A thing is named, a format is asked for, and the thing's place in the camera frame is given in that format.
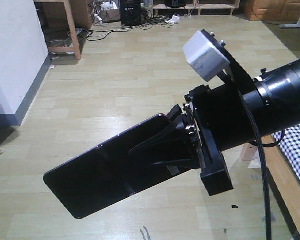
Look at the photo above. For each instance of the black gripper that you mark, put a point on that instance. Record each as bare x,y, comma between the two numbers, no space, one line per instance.
222,125

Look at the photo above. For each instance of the black smartphone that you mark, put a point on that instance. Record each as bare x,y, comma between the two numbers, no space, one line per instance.
106,175

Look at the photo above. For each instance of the white power strip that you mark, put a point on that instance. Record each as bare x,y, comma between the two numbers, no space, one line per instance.
174,20

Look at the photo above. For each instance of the black white checkered bedsheet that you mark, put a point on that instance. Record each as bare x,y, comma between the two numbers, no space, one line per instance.
290,147

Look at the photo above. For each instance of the black computer tower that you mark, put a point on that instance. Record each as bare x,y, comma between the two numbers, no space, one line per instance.
130,12

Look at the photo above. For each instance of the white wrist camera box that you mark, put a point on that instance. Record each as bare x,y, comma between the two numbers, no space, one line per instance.
204,57

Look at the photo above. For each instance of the wooden bed frame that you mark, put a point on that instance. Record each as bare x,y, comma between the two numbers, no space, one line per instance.
285,186

